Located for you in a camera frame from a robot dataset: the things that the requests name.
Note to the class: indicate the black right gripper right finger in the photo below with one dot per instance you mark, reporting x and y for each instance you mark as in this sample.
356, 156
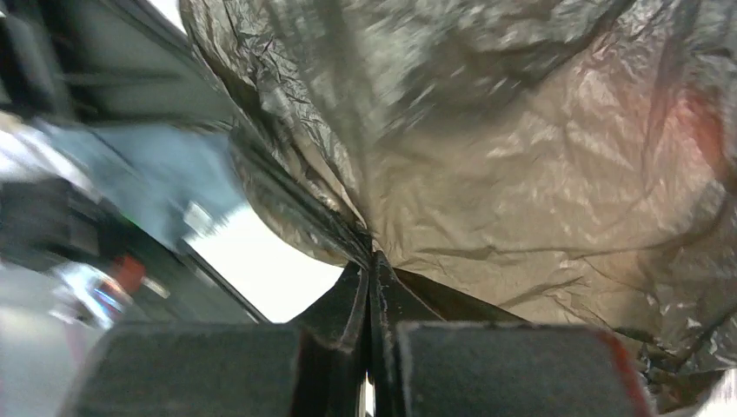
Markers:
464, 357

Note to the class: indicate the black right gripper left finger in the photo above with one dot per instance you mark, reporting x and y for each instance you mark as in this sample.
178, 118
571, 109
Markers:
314, 365

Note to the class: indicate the grey-blue crumpled cloth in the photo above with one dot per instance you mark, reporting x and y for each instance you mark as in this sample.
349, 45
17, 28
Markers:
171, 182

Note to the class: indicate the floral patterned table mat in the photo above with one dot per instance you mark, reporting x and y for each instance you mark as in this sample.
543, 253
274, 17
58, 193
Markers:
279, 281

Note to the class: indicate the black plastic trash bag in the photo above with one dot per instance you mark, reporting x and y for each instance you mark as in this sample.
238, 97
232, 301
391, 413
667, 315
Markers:
567, 161

